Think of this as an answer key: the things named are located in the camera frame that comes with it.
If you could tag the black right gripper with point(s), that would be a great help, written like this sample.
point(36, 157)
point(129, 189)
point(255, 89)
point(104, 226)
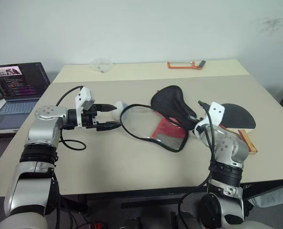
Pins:
point(198, 119)

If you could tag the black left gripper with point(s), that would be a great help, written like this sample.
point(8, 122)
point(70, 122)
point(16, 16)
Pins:
point(89, 117)

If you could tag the black red paddle case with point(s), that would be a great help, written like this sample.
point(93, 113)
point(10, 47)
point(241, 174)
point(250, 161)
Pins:
point(170, 105)

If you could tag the black wooden table tennis paddle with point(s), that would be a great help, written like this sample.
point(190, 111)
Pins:
point(240, 118)

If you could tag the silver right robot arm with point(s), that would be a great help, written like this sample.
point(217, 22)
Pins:
point(227, 145)

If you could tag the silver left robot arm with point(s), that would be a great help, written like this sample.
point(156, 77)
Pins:
point(46, 128)

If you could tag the clear plastic bag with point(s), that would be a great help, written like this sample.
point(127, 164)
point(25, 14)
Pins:
point(101, 65)

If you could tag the grey open laptop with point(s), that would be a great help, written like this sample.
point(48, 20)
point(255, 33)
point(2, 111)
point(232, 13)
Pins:
point(15, 81)

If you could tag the pale blue cloth bundle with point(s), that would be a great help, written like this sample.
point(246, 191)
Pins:
point(272, 193)

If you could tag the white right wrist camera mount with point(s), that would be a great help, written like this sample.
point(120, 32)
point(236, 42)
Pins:
point(216, 111)

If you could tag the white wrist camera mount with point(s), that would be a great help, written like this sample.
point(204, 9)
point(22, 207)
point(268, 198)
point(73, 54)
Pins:
point(83, 99)
point(216, 111)

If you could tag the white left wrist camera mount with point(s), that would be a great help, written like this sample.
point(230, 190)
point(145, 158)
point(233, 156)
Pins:
point(83, 99)

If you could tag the orange hacksaw frame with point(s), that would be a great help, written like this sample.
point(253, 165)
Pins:
point(172, 66)

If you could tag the black table frame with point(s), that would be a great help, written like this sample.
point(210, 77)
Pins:
point(153, 203)

